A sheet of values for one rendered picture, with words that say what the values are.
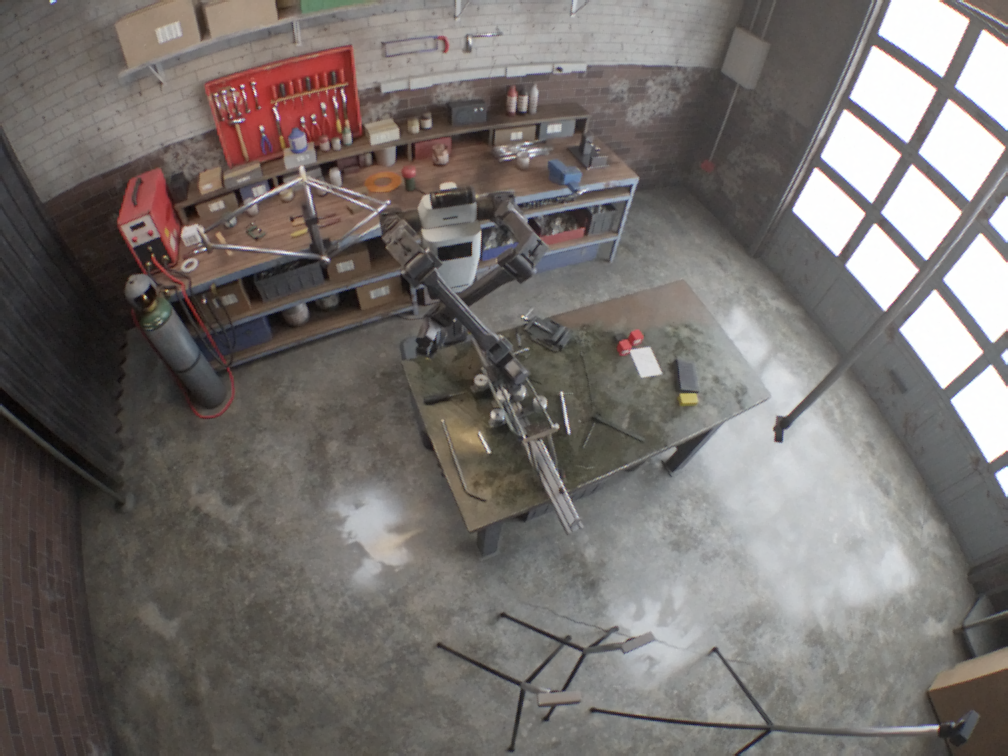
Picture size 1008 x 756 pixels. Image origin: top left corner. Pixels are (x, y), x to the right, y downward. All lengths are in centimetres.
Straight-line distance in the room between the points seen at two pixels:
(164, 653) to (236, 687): 48
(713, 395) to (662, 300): 56
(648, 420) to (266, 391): 230
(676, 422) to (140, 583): 299
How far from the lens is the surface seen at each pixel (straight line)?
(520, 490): 180
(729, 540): 302
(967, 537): 447
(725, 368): 236
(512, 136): 351
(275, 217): 307
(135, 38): 281
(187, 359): 297
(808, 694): 323
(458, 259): 200
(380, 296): 325
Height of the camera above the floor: 256
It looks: 57 degrees down
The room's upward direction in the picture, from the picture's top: 7 degrees clockwise
